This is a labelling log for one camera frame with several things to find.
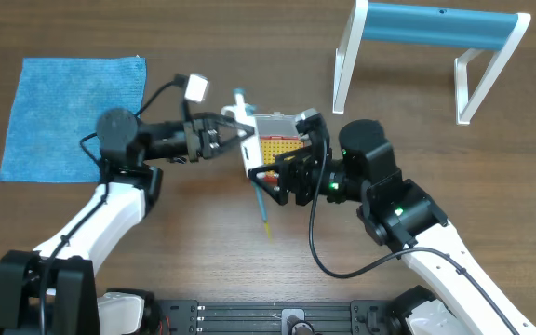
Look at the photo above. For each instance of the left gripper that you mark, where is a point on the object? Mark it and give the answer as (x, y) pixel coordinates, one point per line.
(200, 139)

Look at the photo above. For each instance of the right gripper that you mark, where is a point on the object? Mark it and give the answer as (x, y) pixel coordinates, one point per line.
(303, 179)

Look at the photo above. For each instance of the white pipette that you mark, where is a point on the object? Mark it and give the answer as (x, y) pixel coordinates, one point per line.
(248, 156)

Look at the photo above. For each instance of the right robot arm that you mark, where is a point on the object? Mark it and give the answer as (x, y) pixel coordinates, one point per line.
(435, 251)

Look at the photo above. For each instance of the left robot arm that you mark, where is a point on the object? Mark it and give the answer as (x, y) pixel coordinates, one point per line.
(114, 211)

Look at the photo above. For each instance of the red and yellow tip box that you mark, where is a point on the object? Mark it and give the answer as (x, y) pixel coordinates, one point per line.
(277, 139)

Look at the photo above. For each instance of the blue cloth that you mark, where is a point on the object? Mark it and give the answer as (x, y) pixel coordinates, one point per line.
(63, 116)

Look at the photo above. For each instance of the white and blue stand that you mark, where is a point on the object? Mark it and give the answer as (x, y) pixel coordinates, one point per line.
(435, 25)

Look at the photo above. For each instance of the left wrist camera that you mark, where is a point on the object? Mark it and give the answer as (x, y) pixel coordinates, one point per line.
(196, 87)

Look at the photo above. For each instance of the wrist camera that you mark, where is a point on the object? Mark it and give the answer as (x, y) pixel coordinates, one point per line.
(196, 87)
(306, 116)

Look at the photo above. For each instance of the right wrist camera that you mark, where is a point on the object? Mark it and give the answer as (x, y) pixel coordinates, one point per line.
(306, 116)

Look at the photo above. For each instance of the mounting rail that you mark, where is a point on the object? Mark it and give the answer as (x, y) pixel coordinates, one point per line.
(249, 318)

